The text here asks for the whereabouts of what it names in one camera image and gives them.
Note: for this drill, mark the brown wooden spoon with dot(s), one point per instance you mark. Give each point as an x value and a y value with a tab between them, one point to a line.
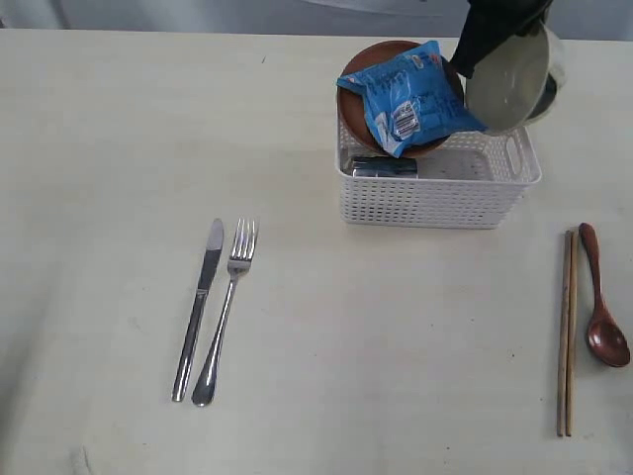
606	341

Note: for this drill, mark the silver table knife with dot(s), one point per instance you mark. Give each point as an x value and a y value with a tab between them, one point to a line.
212	255

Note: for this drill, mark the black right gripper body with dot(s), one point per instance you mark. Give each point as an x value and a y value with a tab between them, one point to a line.
504	7

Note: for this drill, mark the shiny metal tray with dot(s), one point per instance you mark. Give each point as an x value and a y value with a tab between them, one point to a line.
382	167

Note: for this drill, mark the blue snack bag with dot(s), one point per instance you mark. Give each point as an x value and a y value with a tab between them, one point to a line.
408	101

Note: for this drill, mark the silver fork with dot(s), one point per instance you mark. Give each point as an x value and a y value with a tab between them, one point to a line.
238	264

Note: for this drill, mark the white perforated plastic basket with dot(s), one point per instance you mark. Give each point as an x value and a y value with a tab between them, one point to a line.
472	181

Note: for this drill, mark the brown round plate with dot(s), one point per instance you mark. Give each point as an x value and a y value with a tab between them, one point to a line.
350	106

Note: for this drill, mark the wooden chopstick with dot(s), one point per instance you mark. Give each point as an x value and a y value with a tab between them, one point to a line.
572	334
564	337

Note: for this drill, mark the speckled white bowl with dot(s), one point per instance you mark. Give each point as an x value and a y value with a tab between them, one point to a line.
517	83

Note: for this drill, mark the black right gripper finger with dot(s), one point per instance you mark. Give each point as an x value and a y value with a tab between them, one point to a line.
484	30

